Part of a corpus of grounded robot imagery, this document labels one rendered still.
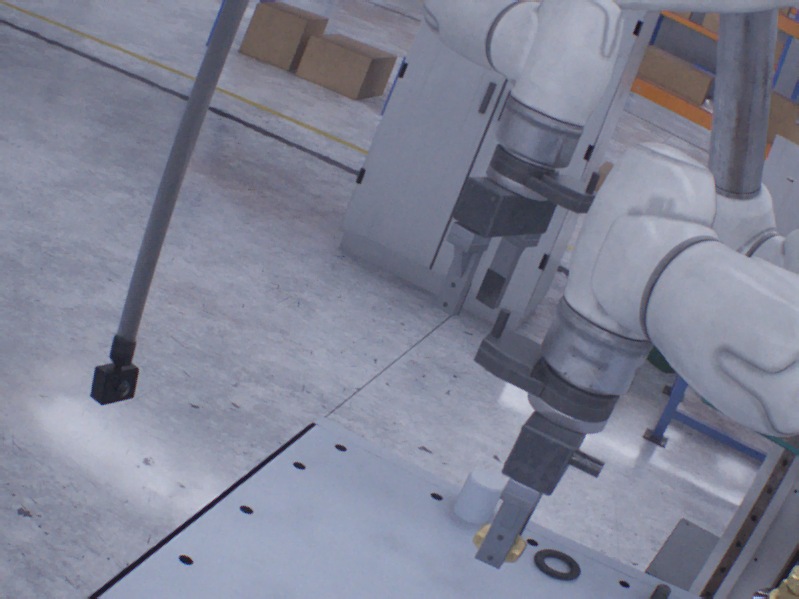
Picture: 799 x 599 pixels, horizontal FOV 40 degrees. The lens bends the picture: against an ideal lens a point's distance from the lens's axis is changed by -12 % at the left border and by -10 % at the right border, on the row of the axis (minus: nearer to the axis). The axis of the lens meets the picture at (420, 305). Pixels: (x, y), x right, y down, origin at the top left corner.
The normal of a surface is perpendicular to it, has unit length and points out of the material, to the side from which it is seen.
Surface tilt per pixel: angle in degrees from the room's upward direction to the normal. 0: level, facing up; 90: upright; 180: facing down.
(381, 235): 90
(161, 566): 0
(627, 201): 86
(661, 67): 90
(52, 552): 0
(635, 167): 70
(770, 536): 90
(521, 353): 0
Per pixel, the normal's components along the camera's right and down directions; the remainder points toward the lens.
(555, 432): 0.35, -0.87
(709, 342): -0.80, -0.03
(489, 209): -0.57, 0.09
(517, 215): 0.74, 0.48
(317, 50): -0.33, 0.23
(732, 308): -0.49, -0.51
